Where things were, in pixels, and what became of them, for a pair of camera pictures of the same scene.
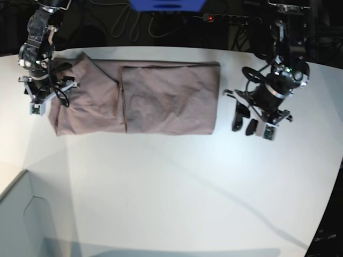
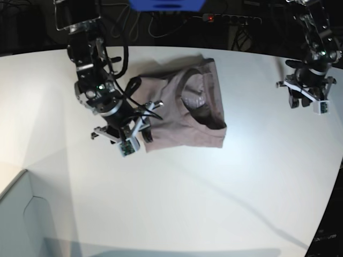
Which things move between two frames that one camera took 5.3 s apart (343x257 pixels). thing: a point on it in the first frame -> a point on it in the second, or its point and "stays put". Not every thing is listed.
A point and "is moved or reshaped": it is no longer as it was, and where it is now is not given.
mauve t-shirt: x=136 y=96 is moved or reshaped
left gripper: x=263 y=98 -> x=318 y=94
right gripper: x=42 y=84 -> x=128 y=146
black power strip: x=237 y=19 stays put
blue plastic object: x=167 y=5 stays put
